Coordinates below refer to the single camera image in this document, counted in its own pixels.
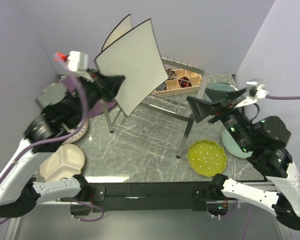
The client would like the purple cloth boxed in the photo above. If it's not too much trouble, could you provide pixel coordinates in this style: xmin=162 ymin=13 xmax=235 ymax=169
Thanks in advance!
xmin=59 ymin=74 xmax=117 ymax=118

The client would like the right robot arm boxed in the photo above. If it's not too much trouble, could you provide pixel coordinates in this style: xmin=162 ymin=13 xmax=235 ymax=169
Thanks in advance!
xmin=186 ymin=85 xmax=300 ymax=231

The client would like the square cream plate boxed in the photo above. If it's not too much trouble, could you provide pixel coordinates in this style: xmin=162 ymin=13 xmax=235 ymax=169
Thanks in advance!
xmin=101 ymin=14 xmax=132 ymax=51
xmin=94 ymin=18 xmax=168 ymax=117

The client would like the mint floral plate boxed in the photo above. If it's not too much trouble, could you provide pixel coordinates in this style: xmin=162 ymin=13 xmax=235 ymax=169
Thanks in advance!
xmin=221 ymin=129 xmax=252 ymax=159

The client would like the cream round bowl plate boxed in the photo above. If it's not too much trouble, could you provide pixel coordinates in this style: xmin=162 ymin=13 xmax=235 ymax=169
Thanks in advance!
xmin=39 ymin=144 xmax=86 ymax=182

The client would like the grey fabric roll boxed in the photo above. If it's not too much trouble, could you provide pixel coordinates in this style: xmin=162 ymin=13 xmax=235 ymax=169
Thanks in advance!
xmin=155 ymin=82 xmax=167 ymax=92

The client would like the teal round plate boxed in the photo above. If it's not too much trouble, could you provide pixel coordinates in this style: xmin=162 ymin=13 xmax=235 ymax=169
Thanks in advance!
xmin=205 ymin=82 xmax=238 ymax=93

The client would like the floral patterned plate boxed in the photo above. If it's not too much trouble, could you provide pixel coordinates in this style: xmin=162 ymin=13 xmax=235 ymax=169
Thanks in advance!
xmin=62 ymin=118 xmax=89 ymax=144

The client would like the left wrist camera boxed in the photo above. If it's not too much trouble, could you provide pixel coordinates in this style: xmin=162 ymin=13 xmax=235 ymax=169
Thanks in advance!
xmin=54 ymin=51 xmax=89 ymax=72

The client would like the metal dish rack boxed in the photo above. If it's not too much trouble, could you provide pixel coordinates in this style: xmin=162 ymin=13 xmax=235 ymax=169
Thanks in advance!
xmin=101 ymin=57 xmax=209 ymax=159

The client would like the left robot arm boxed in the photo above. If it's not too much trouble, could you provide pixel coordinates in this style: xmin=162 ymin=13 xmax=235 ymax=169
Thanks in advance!
xmin=0 ymin=69 xmax=125 ymax=219

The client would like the green polka dot plate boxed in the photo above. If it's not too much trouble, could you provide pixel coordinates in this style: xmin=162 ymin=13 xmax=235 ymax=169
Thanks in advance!
xmin=187 ymin=139 xmax=227 ymax=178

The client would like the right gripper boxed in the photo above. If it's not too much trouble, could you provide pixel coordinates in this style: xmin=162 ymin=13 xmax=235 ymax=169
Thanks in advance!
xmin=185 ymin=86 xmax=256 ymax=151

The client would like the wooden compartment tray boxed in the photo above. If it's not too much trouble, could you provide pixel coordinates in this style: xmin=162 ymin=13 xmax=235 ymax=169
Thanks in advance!
xmin=154 ymin=68 xmax=202 ymax=97

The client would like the red black fabric roll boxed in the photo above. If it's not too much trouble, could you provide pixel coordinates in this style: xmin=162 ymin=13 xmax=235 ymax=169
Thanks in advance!
xmin=178 ymin=76 xmax=192 ymax=88

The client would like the patterned fabric roll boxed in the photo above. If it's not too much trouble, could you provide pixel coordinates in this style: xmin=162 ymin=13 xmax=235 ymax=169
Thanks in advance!
xmin=166 ymin=68 xmax=177 ymax=80

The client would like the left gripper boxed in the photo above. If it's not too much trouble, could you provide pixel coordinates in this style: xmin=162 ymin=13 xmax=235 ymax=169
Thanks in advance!
xmin=65 ymin=66 xmax=126 ymax=128

